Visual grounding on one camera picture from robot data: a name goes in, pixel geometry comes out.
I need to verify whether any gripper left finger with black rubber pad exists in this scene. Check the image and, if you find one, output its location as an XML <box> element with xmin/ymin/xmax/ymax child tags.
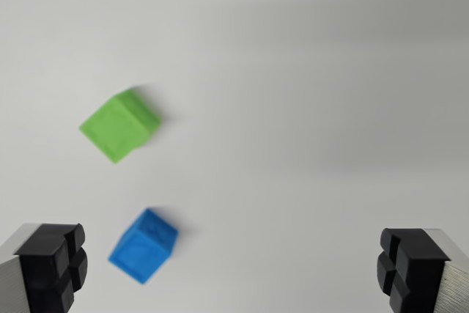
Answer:
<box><xmin>0</xmin><ymin>222</ymin><xmax>89</xmax><ymax>313</ymax></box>

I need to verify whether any blue cube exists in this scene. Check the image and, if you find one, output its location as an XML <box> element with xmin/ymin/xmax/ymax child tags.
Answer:
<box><xmin>108</xmin><ymin>207</ymin><xmax>180</xmax><ymax>285</ymax></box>

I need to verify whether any green cube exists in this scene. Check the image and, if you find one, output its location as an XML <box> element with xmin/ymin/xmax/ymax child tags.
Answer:
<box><xmin>78</xmin><ymin>88</ymin><xmax>162</xmax><ymax>166</ymax></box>

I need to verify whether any gripper right finger with black rubber pad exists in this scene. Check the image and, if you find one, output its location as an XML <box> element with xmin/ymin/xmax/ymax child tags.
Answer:
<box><xmin>376</xmin><ymin>227</ymin><xmax>469</xmax><ymax>313</ymax></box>

